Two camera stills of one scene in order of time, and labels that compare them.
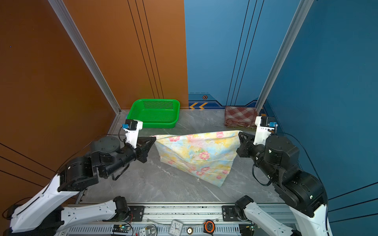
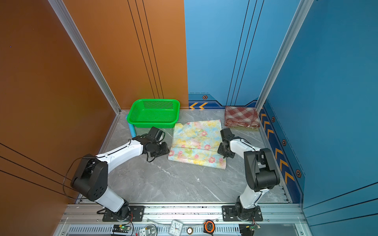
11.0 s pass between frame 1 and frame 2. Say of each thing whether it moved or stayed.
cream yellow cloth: moved
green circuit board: stayed
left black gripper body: moved
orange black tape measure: stayed
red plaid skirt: stayed
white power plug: stayed
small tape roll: stayed
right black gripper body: moved
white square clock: stayed
